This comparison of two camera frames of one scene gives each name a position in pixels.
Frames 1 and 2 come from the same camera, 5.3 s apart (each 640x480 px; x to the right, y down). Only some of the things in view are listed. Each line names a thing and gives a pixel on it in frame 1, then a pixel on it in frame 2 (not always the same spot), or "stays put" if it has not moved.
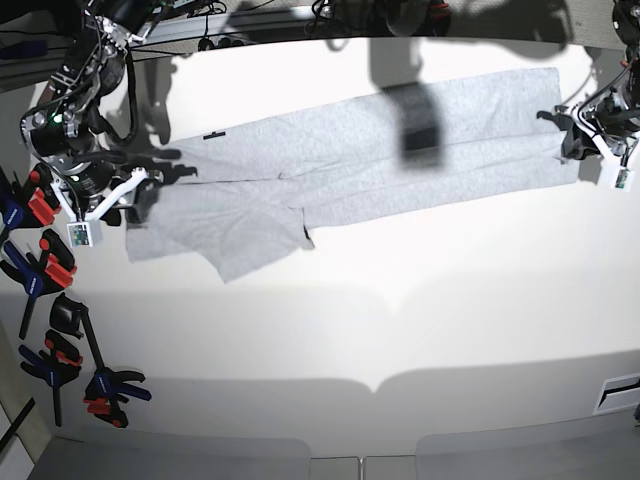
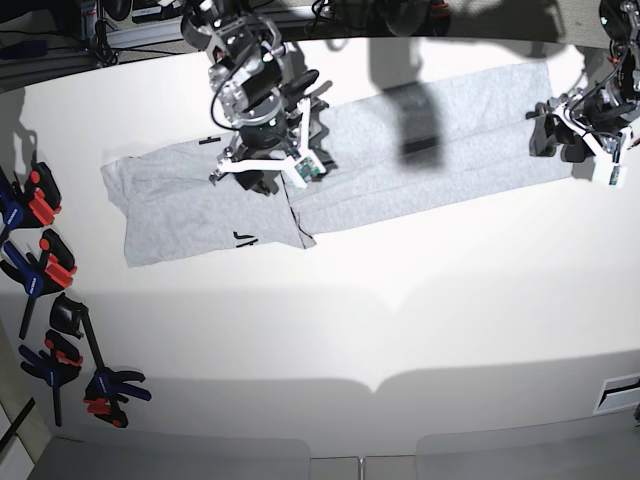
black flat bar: [17, 423] stays put
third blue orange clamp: [55, 366] stays put
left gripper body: [90, 188] → [273, 144]
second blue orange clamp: [48, 269] stays put
